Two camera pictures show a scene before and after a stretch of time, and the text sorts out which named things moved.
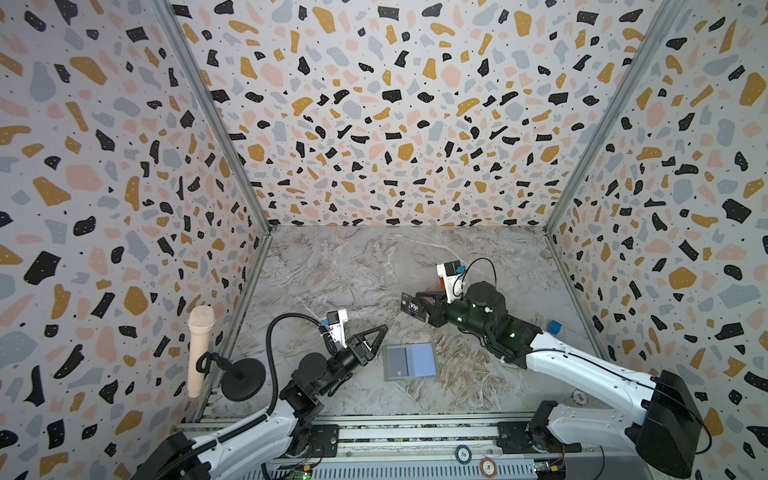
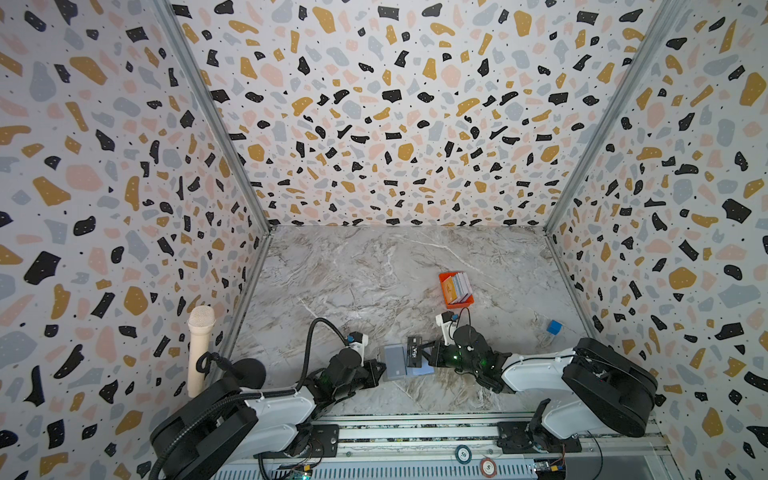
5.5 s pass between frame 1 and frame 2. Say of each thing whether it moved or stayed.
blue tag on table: stayed
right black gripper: moved
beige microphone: stayed
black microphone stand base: stayed
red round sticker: stayed
